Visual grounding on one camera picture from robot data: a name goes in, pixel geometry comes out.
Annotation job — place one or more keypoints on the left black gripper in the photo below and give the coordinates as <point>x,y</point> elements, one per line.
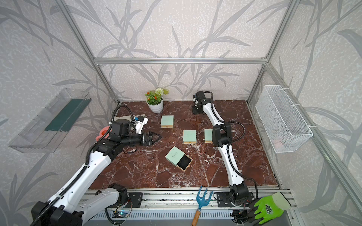
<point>150,135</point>

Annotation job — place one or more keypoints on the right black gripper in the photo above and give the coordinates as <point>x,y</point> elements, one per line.
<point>194,110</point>

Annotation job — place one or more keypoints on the mint drawer jewelry box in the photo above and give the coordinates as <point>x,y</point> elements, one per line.
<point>189,137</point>

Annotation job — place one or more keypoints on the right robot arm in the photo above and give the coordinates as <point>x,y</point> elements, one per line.
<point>222,139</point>

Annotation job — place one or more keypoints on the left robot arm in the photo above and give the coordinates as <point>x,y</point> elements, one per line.
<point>63,209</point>

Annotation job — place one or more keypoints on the beige gardening gloves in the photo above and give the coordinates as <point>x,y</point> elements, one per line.
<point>135,116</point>

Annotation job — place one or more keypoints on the potted plant white pot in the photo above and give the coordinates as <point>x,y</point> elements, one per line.
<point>154,99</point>

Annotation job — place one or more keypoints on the pink watering can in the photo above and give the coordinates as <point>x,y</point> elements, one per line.
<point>102,133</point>

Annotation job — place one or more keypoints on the blue hand rake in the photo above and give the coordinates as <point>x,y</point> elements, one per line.
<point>202,202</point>

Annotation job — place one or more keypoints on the green work glove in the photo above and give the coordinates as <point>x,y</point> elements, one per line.
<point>267,208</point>

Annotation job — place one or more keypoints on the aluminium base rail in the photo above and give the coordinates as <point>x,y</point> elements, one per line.
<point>164,203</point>

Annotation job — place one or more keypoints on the white wire mesh basket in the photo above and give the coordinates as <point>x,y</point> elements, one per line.
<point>287,130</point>

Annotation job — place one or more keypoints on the clear plastic wall shelf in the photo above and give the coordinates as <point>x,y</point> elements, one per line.
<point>48,129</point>

